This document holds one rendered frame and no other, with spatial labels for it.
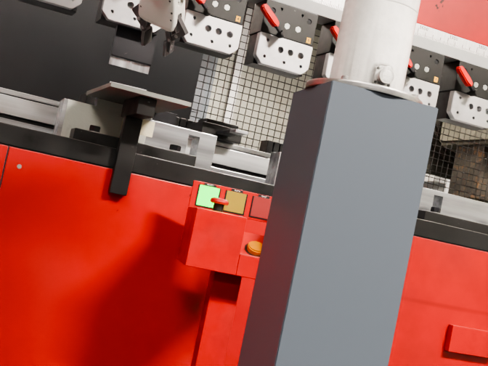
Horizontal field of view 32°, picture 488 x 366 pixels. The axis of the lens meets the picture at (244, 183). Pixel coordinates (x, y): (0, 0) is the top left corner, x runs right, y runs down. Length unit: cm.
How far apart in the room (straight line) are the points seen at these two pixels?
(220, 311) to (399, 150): 65
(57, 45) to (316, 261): 149
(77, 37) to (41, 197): 81
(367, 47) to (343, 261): 33
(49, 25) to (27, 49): 10
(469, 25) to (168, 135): 93
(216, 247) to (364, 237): 51
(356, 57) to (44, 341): 98
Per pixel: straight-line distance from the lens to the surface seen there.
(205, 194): 187
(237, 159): 240
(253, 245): 180
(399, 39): 135
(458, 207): 246
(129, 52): 208
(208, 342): 179
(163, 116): 209
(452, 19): 246
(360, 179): 128
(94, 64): 258
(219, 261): 172
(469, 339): 235
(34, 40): 256
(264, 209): 189
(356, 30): 135
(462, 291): 234
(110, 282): 193
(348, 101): 127
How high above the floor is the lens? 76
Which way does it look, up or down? 3 degrees up
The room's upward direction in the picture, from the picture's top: 12 degrees clockwise
